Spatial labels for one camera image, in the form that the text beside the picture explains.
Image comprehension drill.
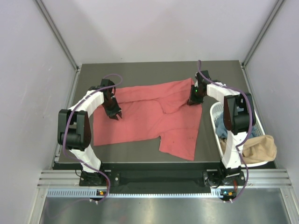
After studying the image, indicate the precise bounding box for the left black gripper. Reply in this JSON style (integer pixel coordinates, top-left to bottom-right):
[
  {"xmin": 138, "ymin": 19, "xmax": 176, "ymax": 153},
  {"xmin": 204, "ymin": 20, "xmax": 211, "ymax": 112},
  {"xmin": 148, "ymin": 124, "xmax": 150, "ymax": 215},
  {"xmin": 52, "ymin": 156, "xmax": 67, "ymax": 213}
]
[{"xmin": 101, "ymin": 96, "xmax": 121, "ymax": 120}]

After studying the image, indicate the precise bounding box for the red t shirt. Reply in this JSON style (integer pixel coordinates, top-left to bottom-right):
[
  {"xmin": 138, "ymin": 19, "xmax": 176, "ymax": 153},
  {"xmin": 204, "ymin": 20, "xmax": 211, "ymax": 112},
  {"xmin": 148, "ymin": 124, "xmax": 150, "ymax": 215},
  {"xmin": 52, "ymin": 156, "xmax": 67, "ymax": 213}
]
[{"xmin": 93, "ymin": 78, "xmax": 202, "ymax": 161}]

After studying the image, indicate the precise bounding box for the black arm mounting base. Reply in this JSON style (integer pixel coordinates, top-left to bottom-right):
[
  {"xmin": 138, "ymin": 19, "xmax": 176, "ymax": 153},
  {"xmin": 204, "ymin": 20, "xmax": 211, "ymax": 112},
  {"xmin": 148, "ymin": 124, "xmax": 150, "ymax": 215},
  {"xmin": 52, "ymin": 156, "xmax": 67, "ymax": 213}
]
[{"xmin": 79, "ymin": 162, "xmax": 246, "ymax": 187}]

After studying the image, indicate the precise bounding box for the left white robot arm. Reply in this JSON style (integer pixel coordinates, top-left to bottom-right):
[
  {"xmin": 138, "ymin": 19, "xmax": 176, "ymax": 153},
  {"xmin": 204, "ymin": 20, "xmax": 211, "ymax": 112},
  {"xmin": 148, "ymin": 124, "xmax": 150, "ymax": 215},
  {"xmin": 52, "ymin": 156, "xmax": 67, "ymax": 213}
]
[{"xmin": 57, "ymin": 77, "xmax": 122, "ymax": 185}]

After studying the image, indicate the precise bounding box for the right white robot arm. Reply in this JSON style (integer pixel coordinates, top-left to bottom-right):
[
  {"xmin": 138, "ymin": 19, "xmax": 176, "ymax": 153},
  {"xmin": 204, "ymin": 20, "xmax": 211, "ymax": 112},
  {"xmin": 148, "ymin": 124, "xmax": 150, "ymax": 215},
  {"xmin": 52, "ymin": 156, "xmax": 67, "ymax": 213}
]
[{"xmin": 187, "ymin": 71, "xmax": 256, "ymax": 185}]

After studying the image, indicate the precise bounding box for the blue t shirt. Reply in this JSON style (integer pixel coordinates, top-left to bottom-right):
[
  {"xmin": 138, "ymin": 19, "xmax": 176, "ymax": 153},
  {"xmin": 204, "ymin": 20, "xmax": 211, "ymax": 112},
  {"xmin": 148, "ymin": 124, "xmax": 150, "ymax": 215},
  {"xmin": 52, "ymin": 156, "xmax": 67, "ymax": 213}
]
[{"xmin": 215, "ymin": 113, "xmax": 258, "ymax": 140}]

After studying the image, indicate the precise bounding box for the tan t shirt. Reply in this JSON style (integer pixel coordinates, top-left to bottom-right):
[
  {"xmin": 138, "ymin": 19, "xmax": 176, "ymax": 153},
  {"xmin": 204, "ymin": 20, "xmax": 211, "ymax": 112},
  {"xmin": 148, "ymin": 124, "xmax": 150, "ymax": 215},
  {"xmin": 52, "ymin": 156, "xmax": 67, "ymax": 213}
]
[{"xmin": 218, "ymin": 135, "xmax": 277, "ymax": 166}]

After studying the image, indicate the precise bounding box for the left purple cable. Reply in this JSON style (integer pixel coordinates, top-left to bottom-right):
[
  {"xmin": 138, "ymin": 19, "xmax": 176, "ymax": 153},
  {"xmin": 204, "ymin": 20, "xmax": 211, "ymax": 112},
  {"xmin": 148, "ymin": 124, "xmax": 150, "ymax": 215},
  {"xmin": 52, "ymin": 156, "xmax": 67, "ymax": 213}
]
[{"xmin": 45, "ymin": 73, "xmax": 124, "ymax": 219}]

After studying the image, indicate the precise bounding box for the grey slotted cable duct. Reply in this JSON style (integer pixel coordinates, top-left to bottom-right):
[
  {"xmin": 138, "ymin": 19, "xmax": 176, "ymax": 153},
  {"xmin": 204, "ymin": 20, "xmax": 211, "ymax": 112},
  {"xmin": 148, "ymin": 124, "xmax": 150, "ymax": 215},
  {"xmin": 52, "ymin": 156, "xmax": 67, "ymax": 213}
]
[{"xmin": 47, "ymin": 189, "xmax": 236, "ymax": 199}]

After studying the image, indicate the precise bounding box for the aluminium front rail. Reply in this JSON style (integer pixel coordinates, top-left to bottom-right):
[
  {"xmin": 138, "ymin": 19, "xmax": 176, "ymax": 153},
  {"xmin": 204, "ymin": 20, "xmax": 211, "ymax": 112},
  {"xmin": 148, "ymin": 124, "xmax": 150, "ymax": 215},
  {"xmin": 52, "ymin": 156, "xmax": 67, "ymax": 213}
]
[{"xmin": 38, "ymin": 169, "xmax": 292, "ymax": 188}]

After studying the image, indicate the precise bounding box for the left aluminium frame post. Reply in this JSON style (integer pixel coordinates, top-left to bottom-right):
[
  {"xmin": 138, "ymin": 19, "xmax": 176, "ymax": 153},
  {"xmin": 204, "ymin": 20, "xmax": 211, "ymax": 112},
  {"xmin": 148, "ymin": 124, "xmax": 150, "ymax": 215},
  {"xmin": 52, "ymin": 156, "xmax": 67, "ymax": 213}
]
[{"xmin": 33, "ymin": 0, "xmax": 79, "ymax": 70}]

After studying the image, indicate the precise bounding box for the aluminium frame post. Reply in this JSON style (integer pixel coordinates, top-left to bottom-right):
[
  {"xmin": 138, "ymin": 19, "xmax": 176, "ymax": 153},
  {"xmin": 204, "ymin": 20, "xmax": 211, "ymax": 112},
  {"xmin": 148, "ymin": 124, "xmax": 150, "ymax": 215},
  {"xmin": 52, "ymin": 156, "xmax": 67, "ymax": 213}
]
[
  {"xmin": 241, "ymin": 0, "xmax": 285, "ymax": 69},
  {"xmin": 33, "ymin": 0, "xmax": 79, "ymax": 70}
]

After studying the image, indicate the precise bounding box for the right aluminium frame post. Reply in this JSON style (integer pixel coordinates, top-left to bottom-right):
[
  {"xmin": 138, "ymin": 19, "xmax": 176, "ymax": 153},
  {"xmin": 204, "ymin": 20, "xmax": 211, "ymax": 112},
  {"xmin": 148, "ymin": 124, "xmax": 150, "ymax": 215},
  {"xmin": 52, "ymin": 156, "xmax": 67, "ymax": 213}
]
[{"xmin": 241, "ymin": 0, "xmax": 285, "ymax": 69}]

